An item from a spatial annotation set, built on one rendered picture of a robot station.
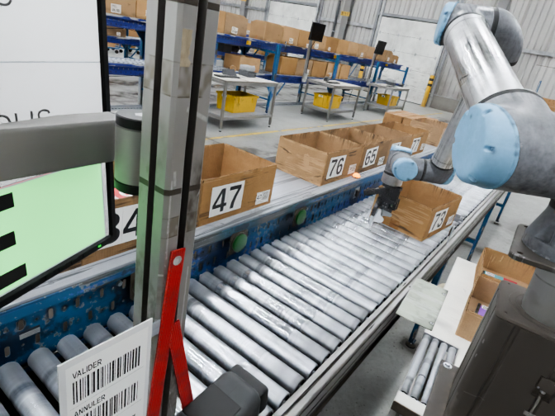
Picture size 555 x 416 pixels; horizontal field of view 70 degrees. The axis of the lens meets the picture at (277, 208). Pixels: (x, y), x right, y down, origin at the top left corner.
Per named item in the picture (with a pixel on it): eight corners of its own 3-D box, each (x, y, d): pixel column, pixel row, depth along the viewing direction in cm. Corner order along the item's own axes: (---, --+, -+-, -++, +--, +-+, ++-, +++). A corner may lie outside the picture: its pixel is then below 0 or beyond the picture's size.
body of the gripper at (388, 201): (390, 215, 173) (398, 189, 169) (372, 207, 178) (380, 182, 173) (396, 210, 179) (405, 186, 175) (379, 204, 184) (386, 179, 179)
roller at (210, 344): (281, 421, 91) (285, 406, 89) (144, 308, 117) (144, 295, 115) (293, 408, 95) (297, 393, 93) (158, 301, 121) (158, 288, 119)
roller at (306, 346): (324, 375, 106) (328, 361, 104) (194, 284, 132) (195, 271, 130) (333, 366, 110) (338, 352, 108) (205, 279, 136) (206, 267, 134)
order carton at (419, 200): (421, 242, 185) (433, 209, 178) (368, 216, 202) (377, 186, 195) (452, 224, 213) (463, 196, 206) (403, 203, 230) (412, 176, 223)
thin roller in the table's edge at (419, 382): (418, 399, 98) (439, 340, 120) (410, 394, 99) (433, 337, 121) (415, 404, 98) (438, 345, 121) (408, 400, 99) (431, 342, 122)
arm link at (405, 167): (426, 162, 151) (419, 154, 162) (396, 158, 152) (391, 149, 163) (419, 185, 155) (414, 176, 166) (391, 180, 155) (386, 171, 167)
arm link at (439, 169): (536, 5, 113) (445, 172, 165) (491, -1, 114) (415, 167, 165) (547, 23, 105) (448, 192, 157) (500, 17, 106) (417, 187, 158)
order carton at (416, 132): (405, 158, 281) (413, 134, 274) (368, 146, 295) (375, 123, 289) (423, 152, 311) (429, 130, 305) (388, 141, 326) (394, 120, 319)
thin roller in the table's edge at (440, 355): (429, 404, 97) (448, 344, 119) (420, 400, 97) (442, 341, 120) (425, 410, 97) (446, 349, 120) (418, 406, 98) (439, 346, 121)
